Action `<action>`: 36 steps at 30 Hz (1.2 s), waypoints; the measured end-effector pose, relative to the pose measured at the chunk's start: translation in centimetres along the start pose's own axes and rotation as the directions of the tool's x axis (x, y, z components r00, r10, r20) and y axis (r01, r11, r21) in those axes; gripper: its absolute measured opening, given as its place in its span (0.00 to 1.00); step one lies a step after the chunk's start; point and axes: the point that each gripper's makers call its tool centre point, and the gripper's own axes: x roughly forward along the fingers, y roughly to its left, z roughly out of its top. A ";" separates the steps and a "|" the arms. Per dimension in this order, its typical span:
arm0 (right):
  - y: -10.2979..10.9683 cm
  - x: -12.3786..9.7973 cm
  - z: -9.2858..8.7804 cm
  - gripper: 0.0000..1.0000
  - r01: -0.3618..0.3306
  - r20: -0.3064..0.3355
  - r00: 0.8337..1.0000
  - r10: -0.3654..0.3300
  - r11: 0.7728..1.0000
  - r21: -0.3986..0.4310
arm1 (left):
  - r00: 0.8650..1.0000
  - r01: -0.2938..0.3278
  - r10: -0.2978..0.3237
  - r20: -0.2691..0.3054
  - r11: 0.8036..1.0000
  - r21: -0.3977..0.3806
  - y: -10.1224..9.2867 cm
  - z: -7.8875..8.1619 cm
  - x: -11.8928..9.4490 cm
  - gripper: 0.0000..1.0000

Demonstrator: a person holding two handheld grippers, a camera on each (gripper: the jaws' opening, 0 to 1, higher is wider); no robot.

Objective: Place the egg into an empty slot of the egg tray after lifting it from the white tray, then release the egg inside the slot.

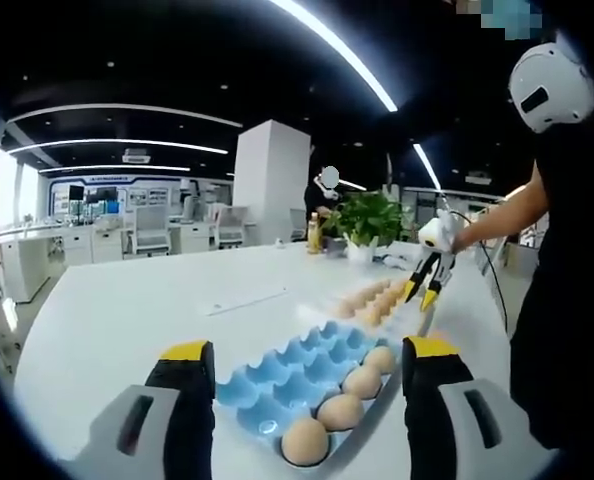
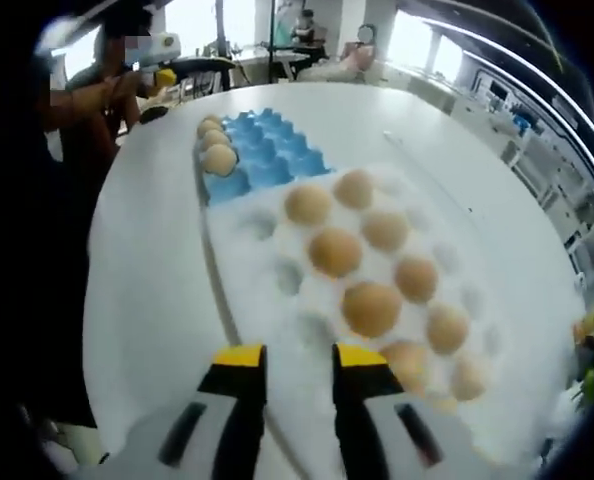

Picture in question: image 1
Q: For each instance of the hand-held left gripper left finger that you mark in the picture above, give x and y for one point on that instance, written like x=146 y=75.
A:
x=187 y=400

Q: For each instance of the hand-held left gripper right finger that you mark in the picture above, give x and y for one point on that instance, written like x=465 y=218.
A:
x=434 y=400

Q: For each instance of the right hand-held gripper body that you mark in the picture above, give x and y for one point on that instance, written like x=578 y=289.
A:
x=434 y=237

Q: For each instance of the group of brown eggs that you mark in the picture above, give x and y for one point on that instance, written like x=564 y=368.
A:
x=372 y=305

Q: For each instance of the brown chicken egg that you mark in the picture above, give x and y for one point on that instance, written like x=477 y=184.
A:
x=340 y=412
x=362 y=382
x=379 y=360
x=304 y=440

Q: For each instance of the blue egg tray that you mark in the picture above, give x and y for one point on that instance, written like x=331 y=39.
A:
x=277 y=380

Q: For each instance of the clear plastic egg tray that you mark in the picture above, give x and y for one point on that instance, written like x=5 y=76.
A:
x=312 y=312

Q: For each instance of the white crumpled cloth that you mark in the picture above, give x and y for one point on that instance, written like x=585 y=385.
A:
x=394 y=260

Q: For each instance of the green potted plant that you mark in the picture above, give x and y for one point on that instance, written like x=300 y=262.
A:
x=372 y=215

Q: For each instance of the long ceiling light strip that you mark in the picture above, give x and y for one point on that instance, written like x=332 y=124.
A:
x=373 y=82
x=426 y=164

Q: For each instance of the small black container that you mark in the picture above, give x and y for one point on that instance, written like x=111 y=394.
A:
x=336 y=246

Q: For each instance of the white table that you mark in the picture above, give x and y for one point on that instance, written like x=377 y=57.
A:
x=127 y=325

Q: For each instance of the yellow drink bottle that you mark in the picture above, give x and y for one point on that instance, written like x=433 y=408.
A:
x=315 y=235

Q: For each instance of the person's black clothed torso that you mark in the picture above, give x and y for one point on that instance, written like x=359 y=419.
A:
x=562 y=300

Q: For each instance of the small white object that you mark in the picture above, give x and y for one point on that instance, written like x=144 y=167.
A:
x=279 y=242

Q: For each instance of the white square pillar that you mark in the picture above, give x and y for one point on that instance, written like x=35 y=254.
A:
x=272 y=180

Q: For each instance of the white laboratory machine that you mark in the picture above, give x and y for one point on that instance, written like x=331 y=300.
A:
x=192 y=205

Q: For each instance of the white chest-worn device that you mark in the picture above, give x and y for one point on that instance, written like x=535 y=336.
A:
x=552 y=80

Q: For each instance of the white workbench row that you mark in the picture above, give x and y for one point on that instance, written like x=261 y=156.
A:
x=32 y=265

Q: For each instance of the curved ceiling light strip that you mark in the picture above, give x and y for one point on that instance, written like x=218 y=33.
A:
x=127 y=142
x=127 y=106
x=127 y=167

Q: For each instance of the ceiling air conditioner unit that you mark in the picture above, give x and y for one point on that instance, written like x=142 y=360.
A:
x=137 y=156

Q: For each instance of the blue framed wall display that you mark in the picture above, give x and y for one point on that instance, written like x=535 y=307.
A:
x=127 y=195

